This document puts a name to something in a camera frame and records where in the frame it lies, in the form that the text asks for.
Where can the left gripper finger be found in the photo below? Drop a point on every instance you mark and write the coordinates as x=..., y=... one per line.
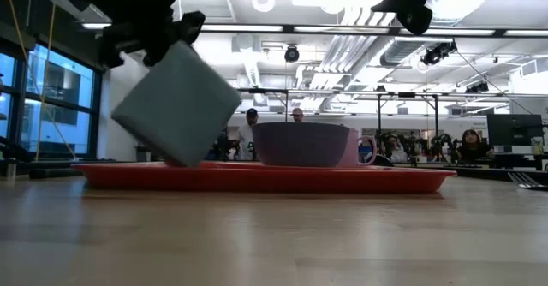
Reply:
x=190, y=27
x=124, y=42

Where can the teal cloth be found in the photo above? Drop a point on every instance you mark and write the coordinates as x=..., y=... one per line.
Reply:
x=180, y=106

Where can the pink plastic mug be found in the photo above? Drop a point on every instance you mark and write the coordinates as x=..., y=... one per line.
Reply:
x=353, y=149

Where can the blue plastic bowl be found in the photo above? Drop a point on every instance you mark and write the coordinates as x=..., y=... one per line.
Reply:
x=299, y=144

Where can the red plastic tray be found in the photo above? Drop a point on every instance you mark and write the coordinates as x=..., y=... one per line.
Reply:
x=257, y=181

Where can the dark framed window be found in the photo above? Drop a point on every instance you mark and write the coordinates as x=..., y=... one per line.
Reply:
x=64, y=127

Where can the person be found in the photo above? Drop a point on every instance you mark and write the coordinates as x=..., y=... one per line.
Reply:
x=248, y=138
x=297, y=114
x=394, y=149
x=473, y=147

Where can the black computer monitor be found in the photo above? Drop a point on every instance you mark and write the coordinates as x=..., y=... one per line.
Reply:
x=514, y=129

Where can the yellow cup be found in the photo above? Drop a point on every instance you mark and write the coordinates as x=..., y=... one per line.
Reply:
x=537, y=145

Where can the black ceiling camera cluster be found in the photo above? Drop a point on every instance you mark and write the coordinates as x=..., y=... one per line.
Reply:
x=436, y=54

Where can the black background metal frame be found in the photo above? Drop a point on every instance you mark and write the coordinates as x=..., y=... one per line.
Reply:
x=265, y=91
x=406, y=94

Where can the black overhead camera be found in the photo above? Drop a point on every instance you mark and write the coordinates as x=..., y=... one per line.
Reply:
x=291, y=54

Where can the small grey post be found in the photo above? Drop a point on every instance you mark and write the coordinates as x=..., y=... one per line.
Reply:
x=11, y=168

